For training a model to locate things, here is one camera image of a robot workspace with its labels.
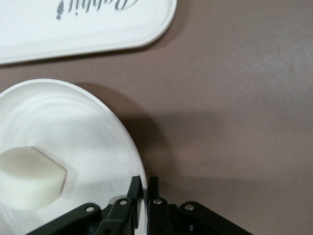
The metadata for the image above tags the round white plate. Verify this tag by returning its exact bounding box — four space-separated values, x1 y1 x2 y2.
0 78 149 235

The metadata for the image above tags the white steamed bun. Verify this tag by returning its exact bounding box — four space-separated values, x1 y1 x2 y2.
0 145 67 211

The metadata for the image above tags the cream rabbit print tray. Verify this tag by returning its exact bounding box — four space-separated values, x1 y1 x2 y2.
0 0 178 65

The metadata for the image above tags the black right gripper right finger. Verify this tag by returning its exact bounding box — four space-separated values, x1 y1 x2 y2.
147 176 256 235

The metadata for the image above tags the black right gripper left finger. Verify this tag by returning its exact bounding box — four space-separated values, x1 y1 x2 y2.
29 175 143 235

